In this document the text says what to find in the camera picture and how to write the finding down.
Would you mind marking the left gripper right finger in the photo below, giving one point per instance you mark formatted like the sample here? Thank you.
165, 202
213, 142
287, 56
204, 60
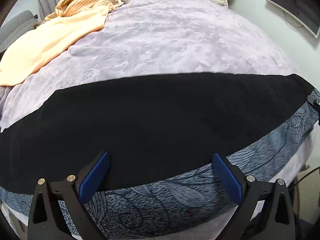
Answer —
264, 209

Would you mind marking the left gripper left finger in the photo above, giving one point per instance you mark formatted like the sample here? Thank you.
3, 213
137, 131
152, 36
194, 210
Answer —
46, 220

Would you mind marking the grey upholstered headboard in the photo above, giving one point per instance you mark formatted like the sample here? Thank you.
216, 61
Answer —
16, 27

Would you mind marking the lavender plush bed blanket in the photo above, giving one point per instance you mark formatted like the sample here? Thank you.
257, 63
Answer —
146, 37

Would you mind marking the black pants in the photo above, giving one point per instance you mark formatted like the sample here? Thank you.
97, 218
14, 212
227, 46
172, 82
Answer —
154, 127

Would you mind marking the tan striped garment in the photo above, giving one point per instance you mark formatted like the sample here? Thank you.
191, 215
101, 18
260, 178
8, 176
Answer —
67, 8

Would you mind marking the blue patterned bed sheet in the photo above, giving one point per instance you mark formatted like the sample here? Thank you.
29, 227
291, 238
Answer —
183, 201

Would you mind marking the peach orange cloth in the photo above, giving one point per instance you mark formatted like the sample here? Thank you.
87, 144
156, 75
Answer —
37, 47

